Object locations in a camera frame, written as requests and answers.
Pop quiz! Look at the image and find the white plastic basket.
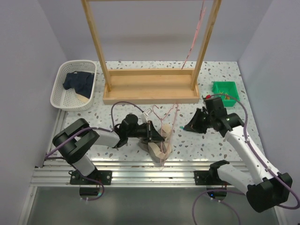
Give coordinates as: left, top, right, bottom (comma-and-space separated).
50, 60, 97, 112

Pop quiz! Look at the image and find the grey beige underwear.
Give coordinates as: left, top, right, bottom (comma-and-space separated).
138, 124, 172, 164

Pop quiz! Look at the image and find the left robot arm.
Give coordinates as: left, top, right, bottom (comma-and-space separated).
52, 114, 165, 184

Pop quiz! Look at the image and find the aluminium rail base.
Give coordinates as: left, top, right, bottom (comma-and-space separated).
30, 110, 279, 188

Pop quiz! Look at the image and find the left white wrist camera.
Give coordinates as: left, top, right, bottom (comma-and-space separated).
141, 108, 152, 123

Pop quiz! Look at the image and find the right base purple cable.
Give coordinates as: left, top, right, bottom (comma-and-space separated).
192, 189, 247, 225

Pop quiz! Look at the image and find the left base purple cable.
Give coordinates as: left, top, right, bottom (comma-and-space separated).
67, 164, 105, 203

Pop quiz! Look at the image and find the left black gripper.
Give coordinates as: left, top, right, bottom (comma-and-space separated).
127, 120, 165, 142

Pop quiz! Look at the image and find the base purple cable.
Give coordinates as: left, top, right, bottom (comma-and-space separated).
67, 164, 105, 203
192, 189, 247, 225

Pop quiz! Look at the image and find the wooden clothes rack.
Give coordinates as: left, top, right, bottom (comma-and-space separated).
81, 0, 222, 105

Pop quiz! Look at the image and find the green plastic bin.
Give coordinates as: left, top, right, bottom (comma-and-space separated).
212, 81, 240, 107

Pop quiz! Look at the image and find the navy blue underwear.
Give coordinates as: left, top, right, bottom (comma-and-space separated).
63, 71, 94, 103

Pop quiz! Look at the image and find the green clothespin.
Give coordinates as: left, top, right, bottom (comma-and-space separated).
225, 94, 231, 100

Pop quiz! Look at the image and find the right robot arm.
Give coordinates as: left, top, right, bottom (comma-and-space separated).
184, 94, 293, 212

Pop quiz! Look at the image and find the pink wire hanger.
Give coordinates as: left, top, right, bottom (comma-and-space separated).
181, 0, 206, 70

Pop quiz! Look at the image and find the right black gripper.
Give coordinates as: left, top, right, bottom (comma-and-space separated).
185, 108, 215, 134

